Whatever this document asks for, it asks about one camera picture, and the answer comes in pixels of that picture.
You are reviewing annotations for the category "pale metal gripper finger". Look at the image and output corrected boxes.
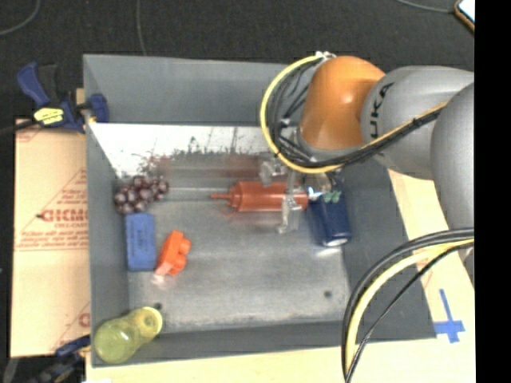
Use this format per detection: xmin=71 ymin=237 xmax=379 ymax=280
xmin=259 ymin=159 xmax=288 ymax=188
xmin=276 ymin=195 xmax=303 ymax=235

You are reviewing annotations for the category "red-brown squeeze bottle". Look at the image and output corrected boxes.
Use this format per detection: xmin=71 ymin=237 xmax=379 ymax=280
xmin=209 ymin=179 xmax=310 ymax=214

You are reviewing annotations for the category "dark blue can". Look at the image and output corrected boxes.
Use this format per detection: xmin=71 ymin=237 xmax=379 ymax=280
xmin=306 ymin=191 xmax=354 ymax=248

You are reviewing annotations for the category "grey metal bin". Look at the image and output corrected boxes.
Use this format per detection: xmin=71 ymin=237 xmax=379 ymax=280
xmin=81 ymin=53 xmax=438 ymax=369

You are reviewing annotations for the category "orange toy building block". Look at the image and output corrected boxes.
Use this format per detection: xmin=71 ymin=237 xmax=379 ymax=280
xmin=154 ymin=229 xmax=192 ymax=277

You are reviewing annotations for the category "purple toy grape bunch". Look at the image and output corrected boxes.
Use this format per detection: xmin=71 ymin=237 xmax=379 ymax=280
xmin=113 ymin=175 xmax=171 ymax=215

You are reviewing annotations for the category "blue sponge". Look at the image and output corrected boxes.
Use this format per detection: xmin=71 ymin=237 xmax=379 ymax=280
xmin=124 ymin=212 xmax=157 ymax=273

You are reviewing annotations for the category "yellow-green plastic bottle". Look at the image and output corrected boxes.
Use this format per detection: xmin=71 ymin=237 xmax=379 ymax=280
xmin=93 ymin=306 xmax=164 ymax=365

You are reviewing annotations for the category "brown cardboard board, red print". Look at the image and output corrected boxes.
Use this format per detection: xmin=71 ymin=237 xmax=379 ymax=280
xmin=9 ymin=119 xmax=93 ymax=359

